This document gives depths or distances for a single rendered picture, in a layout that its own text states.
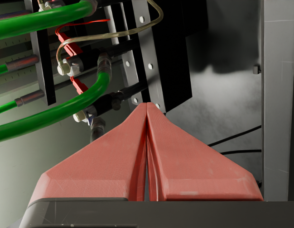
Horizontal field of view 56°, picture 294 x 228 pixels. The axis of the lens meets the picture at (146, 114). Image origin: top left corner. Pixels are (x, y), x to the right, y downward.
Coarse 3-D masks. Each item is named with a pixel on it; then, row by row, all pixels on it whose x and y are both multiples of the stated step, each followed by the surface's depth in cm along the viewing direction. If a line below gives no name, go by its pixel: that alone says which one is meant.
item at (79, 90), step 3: (75, 81) 48; (78, 81) 48; (75, 84) 48; (78, 84) 48; (81, 84) 47; (84, 84) 48; (78, 87) 47; (81, 87) 47; (84, 87) 47; (78, 90) 47; (81, 90) 47; (84, 90) 47; (78, 93) 48; (81, 93) 47
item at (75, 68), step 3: (72, 63) 40; (75, 63) 40; (72, 66) 39; (75, 66) 39; (78, 66) 39; (72, 69) 39; (75, 69) 39; (78, 69) 39; (72, 72) 39; (75, 72) 39; (78, 72) 40
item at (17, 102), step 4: (16, 100) 56; (20, 100) 56; (4, 104) 55; (8, 104) 55; (12, 104) 56; (16, 104) 56; (20, 104) 57; (0, 108) 54; (4, 108) 55; (8, 108) 55; (12, 108) 56; (0, 112) 54
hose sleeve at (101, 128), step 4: (96, 124) 39; (100, 124) 39; (92, 128) 38; (96, 128) 37; (100, 128) 38; (92, 132) 37; (96, 132) 37; (100, 132) 37; (104, 132) 39; (92, 136) 36; (96, 136) 36; (100, 136) 36; (92, 140) 35
